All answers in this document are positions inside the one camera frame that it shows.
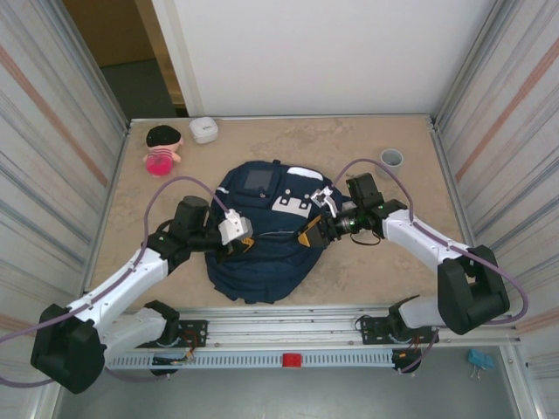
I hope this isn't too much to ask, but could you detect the navy blue backpack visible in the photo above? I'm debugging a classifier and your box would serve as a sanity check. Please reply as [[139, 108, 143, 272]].
[[204, 160, 353, 305]]

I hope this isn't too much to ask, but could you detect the grey plastic cup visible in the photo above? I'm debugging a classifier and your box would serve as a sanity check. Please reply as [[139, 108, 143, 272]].
[[378, 148, 405, 180]]

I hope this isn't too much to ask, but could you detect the pink plush doll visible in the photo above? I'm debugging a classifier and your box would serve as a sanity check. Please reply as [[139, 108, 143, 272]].
[[144, 125, 185, 178]]

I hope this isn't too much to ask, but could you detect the white rounded plastic box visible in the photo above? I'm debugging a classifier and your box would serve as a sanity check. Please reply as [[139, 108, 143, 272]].
[[188, 116, 219, 145]]

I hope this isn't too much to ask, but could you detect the blue binder clip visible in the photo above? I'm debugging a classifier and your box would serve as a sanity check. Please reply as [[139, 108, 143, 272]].
[[467, 347, 495, 381]]

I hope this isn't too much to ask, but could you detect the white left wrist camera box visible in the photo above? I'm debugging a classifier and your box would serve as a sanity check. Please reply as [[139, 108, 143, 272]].
[[217, 209, 253, 245]]

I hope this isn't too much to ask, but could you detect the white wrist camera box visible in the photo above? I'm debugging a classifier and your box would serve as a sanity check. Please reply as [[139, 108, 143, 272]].
[[310, 186, 340, 218], [217, 209, 253, 245]]

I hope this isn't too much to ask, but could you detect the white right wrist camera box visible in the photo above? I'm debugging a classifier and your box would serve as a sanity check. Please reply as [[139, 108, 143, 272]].
[[310, 186, 340, 218]]

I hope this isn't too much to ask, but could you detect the aluminium mounting rail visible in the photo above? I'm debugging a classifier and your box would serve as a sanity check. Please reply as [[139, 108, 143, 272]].
[[45, 305, 523, 353]]

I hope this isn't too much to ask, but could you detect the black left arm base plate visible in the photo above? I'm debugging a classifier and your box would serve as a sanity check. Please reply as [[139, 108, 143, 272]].
[[129, 319, 209, 349]]

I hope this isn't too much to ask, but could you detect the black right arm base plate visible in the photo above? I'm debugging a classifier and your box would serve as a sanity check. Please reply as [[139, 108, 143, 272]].
[[355, 316, 439, 347]]

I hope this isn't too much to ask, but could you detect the white slotted cable duct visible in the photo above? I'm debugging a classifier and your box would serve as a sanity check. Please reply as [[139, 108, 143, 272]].
[[63, 351, 397, 371]]

